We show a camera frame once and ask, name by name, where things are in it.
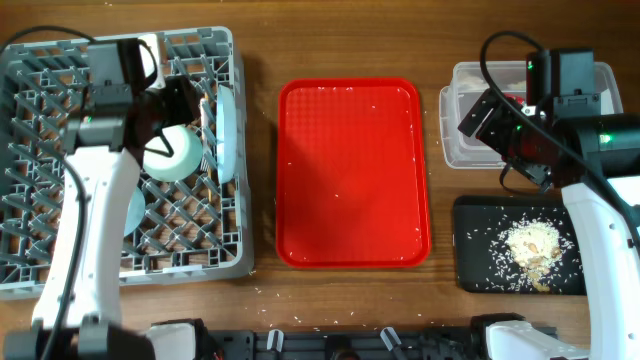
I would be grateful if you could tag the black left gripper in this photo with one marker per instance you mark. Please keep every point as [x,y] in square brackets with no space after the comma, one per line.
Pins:
[185,94]

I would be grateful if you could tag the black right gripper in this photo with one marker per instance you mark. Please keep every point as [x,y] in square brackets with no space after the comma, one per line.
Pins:
[490,131]

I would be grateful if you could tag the green bowl with food scraps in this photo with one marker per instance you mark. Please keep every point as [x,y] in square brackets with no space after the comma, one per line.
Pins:
[186,158]

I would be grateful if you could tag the red snack wrapper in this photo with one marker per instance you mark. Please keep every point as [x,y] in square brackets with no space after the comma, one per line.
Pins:
[520,100]

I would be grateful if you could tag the light blue round plate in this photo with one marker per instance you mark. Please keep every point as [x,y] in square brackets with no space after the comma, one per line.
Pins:
[226,134]

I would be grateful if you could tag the light blue bowl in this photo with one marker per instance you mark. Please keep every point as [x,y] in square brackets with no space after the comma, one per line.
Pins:
[135,212]

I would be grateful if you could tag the white plastic fork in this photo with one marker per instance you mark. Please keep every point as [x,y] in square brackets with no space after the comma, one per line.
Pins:
[204,120]

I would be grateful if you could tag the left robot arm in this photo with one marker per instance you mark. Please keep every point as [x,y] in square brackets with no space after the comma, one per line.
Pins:
[78,314]

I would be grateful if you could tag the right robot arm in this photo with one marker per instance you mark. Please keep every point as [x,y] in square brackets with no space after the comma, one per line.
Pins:
[594,160]

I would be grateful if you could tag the grey plastic dishwasher rack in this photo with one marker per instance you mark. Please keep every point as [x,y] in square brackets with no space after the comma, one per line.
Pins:
[194,229]

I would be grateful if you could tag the clear plastic bin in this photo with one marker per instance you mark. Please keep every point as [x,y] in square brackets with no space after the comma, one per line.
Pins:
[468,84]

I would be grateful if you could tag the rice and food scraps pile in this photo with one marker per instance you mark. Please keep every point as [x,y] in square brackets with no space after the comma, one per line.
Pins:
[535,247]

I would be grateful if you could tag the black plastic tray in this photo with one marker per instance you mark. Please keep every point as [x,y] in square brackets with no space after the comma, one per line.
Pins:
[483,264]

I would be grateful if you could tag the red plastic tray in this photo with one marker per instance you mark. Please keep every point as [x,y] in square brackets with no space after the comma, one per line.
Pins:
[351,186]

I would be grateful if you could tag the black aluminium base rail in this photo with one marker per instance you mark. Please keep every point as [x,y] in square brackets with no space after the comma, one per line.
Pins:
[427,344]

